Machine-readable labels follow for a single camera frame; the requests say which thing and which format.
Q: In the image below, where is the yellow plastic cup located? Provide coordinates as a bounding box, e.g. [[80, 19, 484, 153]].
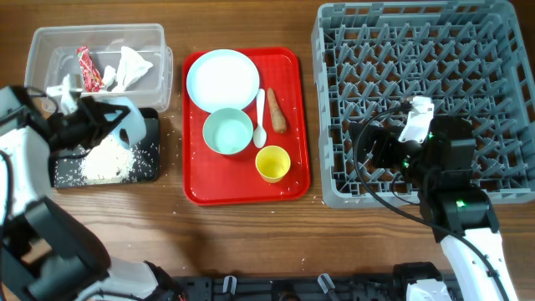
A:
[[255, 145, 291, 183]]

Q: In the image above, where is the white plastic spoon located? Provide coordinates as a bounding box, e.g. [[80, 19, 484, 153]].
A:
[[252, 89, 267, 149]]

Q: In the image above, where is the pile of white rice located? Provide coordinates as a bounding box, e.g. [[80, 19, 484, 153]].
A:
[[79, 135, 135, 185]]

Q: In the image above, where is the grey dishwasher rack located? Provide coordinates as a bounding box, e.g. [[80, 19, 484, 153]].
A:
[[311, 1, 534, 208]]

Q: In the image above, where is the white round plate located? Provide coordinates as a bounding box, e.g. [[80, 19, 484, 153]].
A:
[[186, 49, 260, 113]]

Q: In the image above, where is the black waste tray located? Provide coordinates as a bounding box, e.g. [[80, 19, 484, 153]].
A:
[[50, 108, 161, 188]]

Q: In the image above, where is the light blue bowl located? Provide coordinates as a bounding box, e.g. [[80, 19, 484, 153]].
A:
[[103, 97, 146, 149]]

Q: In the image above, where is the orange carrot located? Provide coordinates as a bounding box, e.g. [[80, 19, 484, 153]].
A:
[[267, 88, 288, 134]]

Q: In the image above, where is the small white paper scrap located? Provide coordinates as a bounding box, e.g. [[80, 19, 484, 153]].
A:
[[102, 65, 116, 89]]

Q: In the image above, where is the red snack wrapper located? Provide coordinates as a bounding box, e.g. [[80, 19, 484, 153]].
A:
[[76, 46, 104, 92]]

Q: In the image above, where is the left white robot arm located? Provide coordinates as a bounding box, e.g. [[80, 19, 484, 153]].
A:
[[1, 85, 188, 300]]

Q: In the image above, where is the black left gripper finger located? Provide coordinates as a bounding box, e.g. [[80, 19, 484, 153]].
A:
[[81, 126, 125, 149], [81, 99, 130, 121]]

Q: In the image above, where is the mint green bowl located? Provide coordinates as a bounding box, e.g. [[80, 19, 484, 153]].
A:
[[202, 108, 253, 156]]

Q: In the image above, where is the white napkin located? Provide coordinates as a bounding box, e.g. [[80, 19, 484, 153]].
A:
[[112, 46, 153, 93]]

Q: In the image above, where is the clear plastic waste bin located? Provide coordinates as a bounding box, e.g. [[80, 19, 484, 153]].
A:
[[24, 23, 174, 112]]

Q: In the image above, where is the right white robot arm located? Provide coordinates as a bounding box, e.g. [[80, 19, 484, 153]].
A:
[[349, 116, 517, 300]]

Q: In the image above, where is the red serving tray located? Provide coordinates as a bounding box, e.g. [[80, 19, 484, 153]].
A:
[[182, 47, 311, 206]]

